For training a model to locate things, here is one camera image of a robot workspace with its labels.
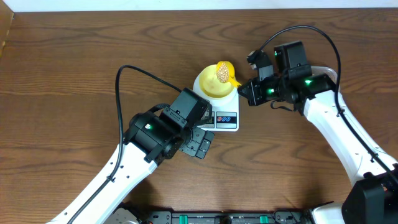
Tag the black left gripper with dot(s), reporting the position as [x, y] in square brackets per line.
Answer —
[201, 142]

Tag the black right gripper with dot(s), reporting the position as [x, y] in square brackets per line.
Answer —
[254, 98]

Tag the yellow plastic measuring scoop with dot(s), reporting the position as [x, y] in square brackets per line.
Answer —
[232, 79]

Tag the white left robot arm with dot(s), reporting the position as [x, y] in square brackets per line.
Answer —
[149, 140]

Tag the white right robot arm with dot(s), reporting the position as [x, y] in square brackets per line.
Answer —
[316, 96]

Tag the white digital kitchen scale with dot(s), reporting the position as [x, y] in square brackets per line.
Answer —
[225, 110]

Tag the yellow plastic bowl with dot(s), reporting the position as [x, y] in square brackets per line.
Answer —
[211, 86]

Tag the soybeans pile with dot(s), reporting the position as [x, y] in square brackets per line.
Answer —
[222, 72]

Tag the clear plastic container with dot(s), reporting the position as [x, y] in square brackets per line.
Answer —
[317, 70]

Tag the brown cardboard sheet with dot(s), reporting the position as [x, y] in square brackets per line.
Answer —
[6, 17]

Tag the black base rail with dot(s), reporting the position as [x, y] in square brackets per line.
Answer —
[126, 213]

